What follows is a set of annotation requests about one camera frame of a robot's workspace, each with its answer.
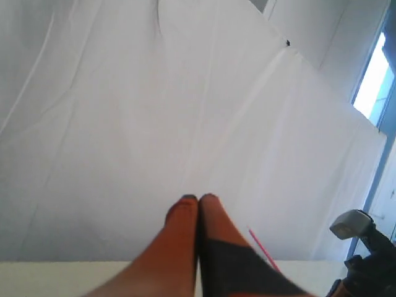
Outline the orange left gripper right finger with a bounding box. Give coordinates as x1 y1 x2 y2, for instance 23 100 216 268
199 194 310 296

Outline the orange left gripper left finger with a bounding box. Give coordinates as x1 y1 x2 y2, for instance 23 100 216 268
89 194 198 296

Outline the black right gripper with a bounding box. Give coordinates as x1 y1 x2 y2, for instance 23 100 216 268
327 229 395 297

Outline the pink plastic straw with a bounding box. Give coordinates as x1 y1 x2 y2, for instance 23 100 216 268
248 228 280 272

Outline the white backdrop cloth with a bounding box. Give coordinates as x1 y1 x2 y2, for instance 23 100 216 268
1 1 385 261

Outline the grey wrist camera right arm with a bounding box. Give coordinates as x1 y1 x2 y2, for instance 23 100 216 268
329 209 374 240

